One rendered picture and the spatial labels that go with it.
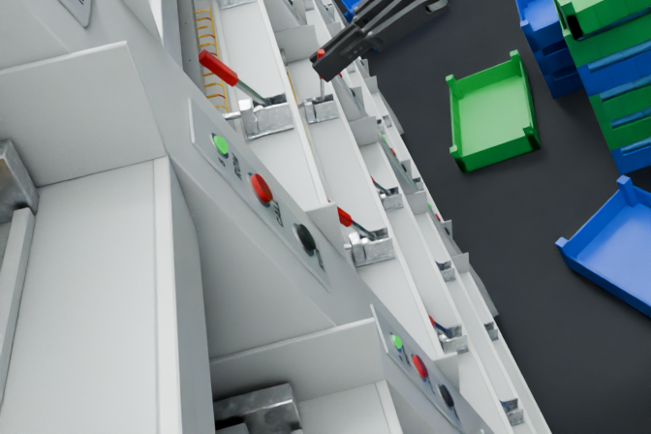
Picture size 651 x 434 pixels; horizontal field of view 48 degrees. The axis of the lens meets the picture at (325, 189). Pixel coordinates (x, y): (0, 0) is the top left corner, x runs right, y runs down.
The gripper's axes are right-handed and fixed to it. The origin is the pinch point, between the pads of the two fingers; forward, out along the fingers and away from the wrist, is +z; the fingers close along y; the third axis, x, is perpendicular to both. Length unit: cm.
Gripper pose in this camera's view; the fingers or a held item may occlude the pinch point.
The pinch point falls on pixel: (339, 52)
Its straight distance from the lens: 90.2
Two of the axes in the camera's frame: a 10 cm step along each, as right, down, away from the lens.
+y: -1.9, -6.0, 7.8
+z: -7.6, 5.9, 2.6
